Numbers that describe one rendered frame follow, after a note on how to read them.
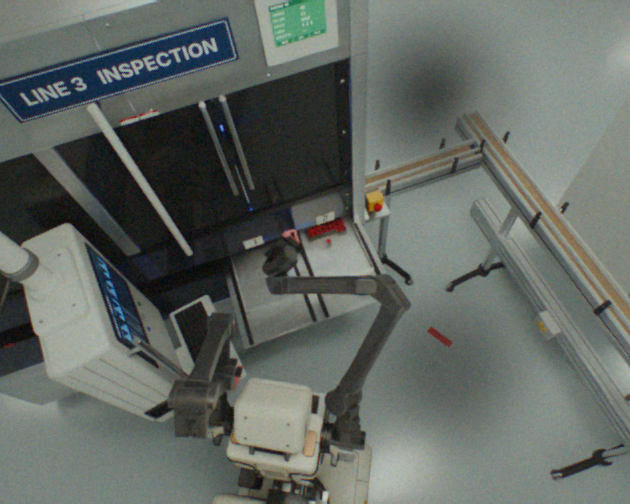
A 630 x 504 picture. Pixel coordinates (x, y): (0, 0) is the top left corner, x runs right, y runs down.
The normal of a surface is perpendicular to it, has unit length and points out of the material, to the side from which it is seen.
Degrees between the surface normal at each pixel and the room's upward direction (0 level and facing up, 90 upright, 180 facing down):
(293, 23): 90
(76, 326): 0
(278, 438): 48
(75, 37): 90
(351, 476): 0
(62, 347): 0
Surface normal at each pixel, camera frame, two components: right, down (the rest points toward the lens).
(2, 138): 0.33, 0.80
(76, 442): -0.08, -0.50
